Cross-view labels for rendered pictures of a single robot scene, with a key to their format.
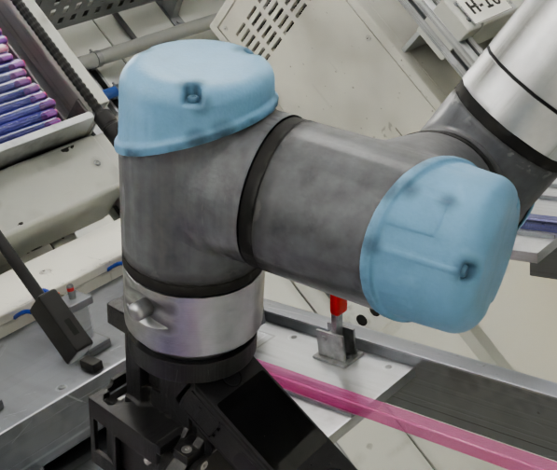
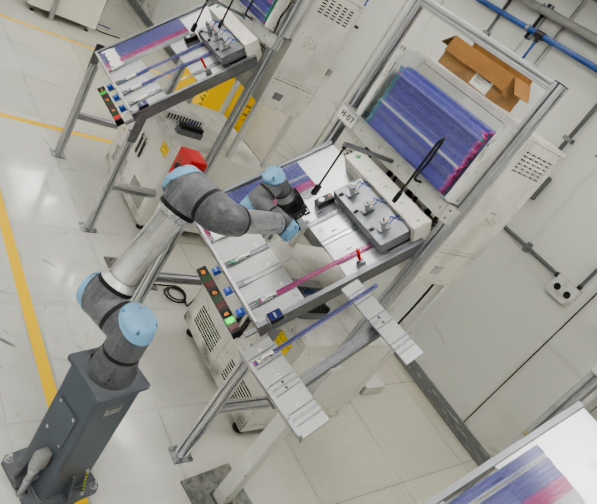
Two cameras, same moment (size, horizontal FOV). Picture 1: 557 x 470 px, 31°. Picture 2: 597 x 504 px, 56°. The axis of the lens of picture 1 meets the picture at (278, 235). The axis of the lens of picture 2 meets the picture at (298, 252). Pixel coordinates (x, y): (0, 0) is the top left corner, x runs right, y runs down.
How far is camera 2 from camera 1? 2.07 m
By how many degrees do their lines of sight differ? 87
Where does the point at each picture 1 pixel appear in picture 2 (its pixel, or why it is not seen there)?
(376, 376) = (348, 269)
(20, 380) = (358, 200)
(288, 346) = (371, 258)
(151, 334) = not seen: hidden behind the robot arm
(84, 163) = (438, 203)
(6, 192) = (422, 187)
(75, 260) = (405, 208)
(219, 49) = (273, 174)
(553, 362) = not seen: outside the picture
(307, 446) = not seen: hidden behind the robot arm
